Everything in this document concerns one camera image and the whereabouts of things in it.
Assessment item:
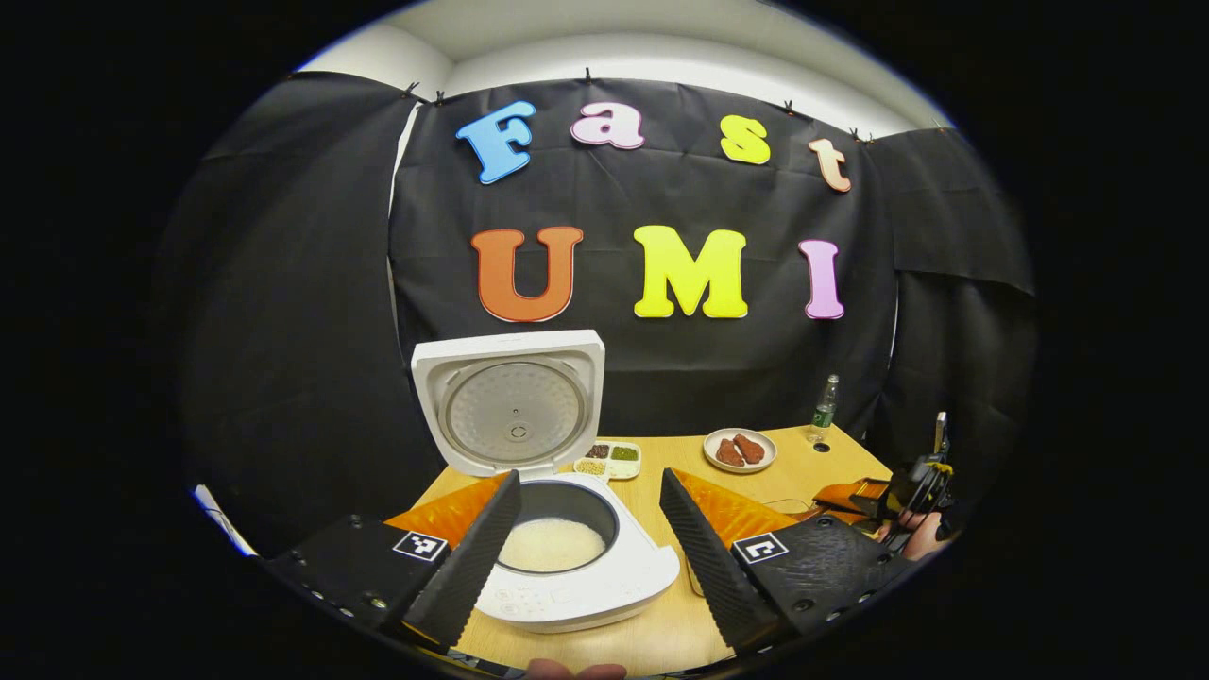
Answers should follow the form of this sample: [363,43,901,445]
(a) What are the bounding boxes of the round white plate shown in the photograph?
[703,428,778,474]

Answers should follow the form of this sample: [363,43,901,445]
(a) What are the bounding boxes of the divided tray of beans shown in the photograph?
[573,440,643,482]

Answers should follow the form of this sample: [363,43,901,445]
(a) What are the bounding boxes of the black backdrop cloth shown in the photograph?
[179,71,1040,558]

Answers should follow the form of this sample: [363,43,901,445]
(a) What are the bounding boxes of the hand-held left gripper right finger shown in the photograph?
[658,467,912,655]

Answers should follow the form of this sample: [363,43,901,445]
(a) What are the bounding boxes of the white side desk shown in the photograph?
[194,484,258,558]

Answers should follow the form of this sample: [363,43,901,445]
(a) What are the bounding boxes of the white rice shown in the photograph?
[498,518,607,573]

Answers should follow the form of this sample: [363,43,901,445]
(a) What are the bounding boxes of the green glass bottle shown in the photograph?
[808,374,841,444]

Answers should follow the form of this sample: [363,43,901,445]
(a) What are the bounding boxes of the white rice cooker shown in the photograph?
[410,329,681,634]

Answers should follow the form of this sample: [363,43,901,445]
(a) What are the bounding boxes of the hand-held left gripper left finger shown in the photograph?
[267,469,523,651]

